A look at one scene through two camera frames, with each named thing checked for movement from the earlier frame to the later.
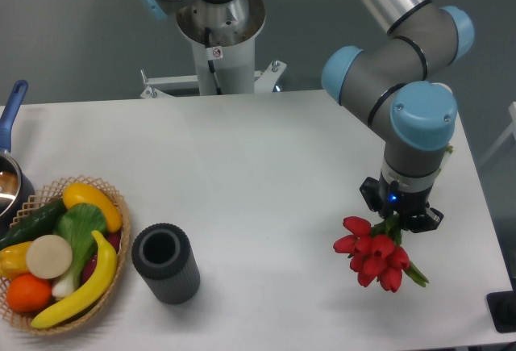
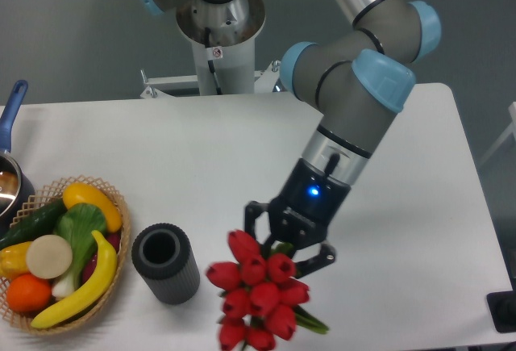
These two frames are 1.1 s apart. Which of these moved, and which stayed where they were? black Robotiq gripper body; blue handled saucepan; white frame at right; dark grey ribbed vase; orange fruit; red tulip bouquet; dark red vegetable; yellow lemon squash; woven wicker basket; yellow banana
Moved: red tulip bouquet; black Robotiq gripper body
Stayed: yellow lemon squash; orange fruit; blue handled saucepan; woven wicker basket; white frame at right; yellow banana; dark grey ribbed vase; dark red vegetable
